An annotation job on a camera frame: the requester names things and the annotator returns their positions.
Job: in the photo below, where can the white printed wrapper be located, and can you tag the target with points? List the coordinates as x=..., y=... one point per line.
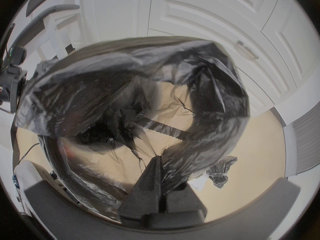
x=198, y=182

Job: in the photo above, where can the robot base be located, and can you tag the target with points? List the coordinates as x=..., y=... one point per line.
x=27, y=174

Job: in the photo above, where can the black plastic bag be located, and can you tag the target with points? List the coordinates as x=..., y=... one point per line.
x=87, y=84

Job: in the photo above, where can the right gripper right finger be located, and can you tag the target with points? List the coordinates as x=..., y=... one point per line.
x=180, y=204

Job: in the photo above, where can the white wardrobe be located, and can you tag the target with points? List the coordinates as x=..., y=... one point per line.
x=200, y=14

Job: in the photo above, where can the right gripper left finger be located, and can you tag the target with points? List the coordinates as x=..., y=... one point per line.
x=145, y=194

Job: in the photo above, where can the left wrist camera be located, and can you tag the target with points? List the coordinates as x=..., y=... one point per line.
x=17, y=56

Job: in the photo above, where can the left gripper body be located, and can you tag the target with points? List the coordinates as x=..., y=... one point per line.
x=17, y=89

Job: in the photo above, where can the white chair dark grey seat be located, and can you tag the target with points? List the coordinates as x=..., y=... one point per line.
x=62, y=7

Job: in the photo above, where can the crumpled black plastic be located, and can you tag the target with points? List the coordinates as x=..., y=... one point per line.
x=221, y=171

